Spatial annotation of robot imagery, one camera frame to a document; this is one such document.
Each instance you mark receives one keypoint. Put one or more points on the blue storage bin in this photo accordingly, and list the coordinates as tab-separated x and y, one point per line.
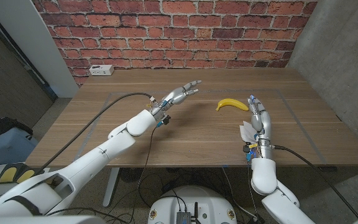
5	151

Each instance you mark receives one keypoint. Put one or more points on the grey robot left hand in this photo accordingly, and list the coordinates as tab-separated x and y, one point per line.
176	95

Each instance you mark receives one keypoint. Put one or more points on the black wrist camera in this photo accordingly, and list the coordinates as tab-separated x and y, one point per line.
165	120
247	149

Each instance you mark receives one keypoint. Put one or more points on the red brick printed backdrop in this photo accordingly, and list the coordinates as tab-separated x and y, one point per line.
179	31

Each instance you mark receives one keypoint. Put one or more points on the white table leg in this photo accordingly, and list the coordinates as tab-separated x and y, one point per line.
110	186

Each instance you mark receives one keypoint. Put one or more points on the small grey electronics box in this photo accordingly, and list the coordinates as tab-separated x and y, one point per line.
183	217

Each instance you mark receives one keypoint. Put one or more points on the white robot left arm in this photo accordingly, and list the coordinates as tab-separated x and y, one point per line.
98	155

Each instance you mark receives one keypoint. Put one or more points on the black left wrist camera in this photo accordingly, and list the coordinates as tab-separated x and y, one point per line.
165	120

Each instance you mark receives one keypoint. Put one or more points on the white power strip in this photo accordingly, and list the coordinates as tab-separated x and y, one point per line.
101	70

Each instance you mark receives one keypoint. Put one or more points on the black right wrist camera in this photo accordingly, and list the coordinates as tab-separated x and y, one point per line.
247	149

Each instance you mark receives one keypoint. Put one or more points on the yellow toy banana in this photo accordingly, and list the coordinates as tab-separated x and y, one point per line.
232	102

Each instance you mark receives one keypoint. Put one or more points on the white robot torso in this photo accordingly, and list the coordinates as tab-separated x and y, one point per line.
194	199

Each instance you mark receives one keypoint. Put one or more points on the black foot pedal yellow pads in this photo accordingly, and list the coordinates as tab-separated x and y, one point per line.
17	174

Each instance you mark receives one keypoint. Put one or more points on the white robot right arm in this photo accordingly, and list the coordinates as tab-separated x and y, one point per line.
264	177

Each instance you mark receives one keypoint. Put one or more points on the white paper shipping label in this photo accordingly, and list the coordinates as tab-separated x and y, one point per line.
246	133

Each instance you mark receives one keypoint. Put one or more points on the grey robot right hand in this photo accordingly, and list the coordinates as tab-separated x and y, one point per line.
263	124

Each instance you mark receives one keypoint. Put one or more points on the black round disc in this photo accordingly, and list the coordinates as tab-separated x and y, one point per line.
130	174

